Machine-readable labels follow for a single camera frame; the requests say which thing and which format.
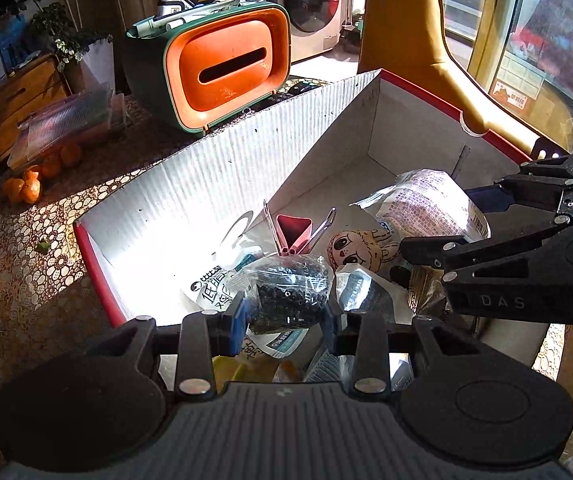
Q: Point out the blue book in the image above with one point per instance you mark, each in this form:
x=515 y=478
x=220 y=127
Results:
x=12 y=42

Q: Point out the wooden television cabinet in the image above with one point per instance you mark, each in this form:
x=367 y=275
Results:
x=16 y=105

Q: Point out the red cardboard box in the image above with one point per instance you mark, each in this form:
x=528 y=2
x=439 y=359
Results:
x=191 y=185

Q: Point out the perforated metal strip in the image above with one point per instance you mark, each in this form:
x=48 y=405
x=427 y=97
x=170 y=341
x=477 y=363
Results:
x=546 y=149

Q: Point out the remote control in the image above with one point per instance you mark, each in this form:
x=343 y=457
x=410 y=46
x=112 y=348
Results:
x=174 y=5

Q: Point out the pink clip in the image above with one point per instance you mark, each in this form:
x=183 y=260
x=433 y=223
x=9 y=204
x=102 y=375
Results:
x=294 y=232

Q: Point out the clear plastic storage box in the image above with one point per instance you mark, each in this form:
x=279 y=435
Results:
x=66 y=120

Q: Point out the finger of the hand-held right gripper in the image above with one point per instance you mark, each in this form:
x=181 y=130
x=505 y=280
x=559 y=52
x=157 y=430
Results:
x=496 y=252
x=536 y=187

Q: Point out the green leaf scrap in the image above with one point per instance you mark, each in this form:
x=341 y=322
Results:
x=43 y=248

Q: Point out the silver snack packets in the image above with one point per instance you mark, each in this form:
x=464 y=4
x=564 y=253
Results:
x=371 y=295

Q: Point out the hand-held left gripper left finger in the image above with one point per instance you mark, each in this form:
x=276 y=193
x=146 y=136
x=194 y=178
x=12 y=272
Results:
x=234 y=325

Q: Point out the white snack packet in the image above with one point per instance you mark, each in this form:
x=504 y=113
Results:
x=216 y=290

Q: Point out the clear printed zip bag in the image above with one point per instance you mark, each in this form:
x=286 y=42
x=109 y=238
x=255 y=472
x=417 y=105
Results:
x=421 y=205

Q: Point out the white plant pot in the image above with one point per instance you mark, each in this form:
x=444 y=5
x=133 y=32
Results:
x=94 y=67

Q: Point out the lace patterned desktop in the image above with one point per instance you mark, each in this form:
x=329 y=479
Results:
x=16 y=280

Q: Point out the tall leafy plant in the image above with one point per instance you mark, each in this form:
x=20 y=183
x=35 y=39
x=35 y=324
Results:
x=46 y=10

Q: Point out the green orange tissue box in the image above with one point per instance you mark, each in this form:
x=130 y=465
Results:
x=231 y=65

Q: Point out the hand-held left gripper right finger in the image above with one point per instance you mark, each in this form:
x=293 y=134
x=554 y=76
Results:
x=337 y=330

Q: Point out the yellow giraffe statue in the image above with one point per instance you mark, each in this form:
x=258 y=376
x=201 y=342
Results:
x=406 y=35

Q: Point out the bag of black beads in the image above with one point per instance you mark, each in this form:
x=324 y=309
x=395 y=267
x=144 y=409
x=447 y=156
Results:
x=286 y=295

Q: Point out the yellow cartoon toy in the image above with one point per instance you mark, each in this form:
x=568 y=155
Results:
x=361 y=250

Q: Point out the washing machine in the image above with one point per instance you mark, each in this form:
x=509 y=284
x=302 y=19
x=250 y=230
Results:
x=311 y=5

